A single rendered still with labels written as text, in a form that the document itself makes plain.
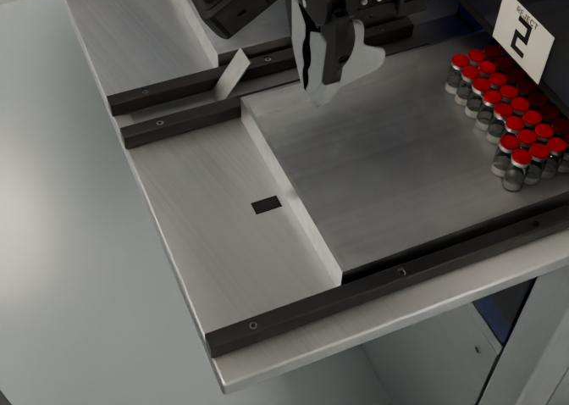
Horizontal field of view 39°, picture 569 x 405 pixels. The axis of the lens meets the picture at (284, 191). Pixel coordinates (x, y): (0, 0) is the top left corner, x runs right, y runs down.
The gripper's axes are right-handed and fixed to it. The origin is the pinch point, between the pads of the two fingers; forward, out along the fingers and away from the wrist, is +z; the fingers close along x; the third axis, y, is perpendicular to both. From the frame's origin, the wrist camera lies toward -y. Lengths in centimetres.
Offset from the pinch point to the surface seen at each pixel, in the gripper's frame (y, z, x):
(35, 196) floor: -26, 109, 98
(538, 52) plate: 27.4, 7.3, 4.0
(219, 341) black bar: -11.5, 19.6, -7.7
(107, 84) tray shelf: -11.6, 21.6, 31.8
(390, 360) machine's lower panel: 28, 89, 15
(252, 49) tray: 6.0, 18.7, 28.0
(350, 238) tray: 5.3, 21.4, -0.6
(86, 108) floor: -6, 109, 124
